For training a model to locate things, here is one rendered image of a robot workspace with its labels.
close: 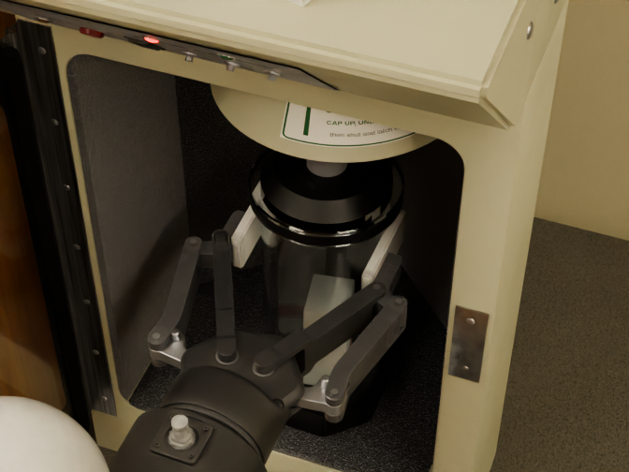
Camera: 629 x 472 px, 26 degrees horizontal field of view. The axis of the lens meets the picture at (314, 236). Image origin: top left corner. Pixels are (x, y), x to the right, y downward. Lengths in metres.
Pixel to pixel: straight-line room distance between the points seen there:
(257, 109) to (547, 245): 0.54
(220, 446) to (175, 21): 0.27
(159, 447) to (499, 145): 0.26
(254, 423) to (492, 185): 0.20
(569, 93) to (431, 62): 0.69
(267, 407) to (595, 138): 0.58
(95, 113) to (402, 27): 0.33
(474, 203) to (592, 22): 0.46
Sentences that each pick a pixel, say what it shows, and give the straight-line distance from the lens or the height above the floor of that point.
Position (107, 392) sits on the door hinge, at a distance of 1.11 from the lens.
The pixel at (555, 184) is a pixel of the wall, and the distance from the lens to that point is 1.38.
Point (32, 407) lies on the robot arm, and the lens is 0.68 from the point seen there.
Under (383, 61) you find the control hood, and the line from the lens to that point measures 0.62.
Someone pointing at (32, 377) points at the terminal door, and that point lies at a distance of 1.01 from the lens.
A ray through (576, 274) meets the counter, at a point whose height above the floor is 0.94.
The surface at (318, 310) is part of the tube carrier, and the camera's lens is 0.97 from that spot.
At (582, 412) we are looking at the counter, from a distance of 1.21.
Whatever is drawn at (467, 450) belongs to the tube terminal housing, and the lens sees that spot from 1.00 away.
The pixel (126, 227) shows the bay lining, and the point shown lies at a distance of 1.01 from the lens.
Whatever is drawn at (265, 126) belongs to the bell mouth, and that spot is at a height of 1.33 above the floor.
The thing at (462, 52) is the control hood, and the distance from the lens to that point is 0.62.
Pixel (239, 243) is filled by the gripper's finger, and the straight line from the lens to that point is 0.95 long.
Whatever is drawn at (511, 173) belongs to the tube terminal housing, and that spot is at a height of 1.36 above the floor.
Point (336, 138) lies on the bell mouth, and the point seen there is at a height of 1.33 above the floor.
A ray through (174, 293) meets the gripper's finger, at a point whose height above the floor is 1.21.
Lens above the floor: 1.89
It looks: 45 degrees down
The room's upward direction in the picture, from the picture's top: straight up
